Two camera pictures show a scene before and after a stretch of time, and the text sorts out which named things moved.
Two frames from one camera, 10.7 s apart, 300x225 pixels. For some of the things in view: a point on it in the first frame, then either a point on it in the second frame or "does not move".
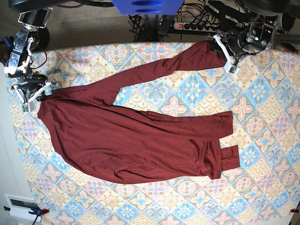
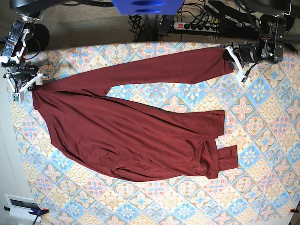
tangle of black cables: (151, 27) does not move
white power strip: (194, 26) does not move
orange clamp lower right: (294, 210) does not move
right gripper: (233, 40) → (247, 53)
